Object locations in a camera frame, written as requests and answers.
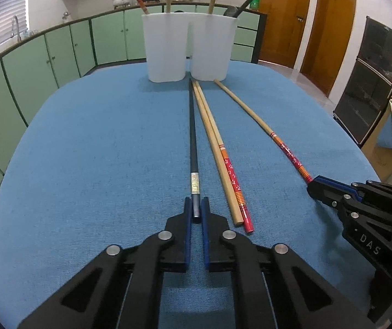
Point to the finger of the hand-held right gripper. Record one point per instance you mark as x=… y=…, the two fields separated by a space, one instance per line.
x=333 y=181
x=322 y=193

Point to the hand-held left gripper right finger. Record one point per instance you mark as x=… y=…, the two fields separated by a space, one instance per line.
x=206 y=236

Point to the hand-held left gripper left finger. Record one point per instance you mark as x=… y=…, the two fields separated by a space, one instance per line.
x=188 y=236

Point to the white double utensil holder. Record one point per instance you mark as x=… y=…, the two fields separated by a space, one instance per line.
x=213 y=48

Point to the black plastic spoon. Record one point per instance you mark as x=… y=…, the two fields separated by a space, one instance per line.
x=231 y=11

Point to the black glass cabinet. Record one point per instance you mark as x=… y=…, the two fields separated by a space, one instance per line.
x=364 y=92

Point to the blue table mat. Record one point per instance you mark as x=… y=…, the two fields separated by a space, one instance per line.
x=96 y=161

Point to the plain wooden door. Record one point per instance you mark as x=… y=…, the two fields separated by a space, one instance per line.
x=333 y=41

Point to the green bottle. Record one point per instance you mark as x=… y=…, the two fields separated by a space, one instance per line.
x=256 y=5

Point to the white cooking pot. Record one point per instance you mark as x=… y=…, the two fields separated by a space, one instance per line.
x=122 y=0

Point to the metal kettle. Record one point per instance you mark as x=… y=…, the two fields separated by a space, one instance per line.
x=66 y=16

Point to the metal faucet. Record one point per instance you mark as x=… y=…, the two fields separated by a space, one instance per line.
x=14 y=24

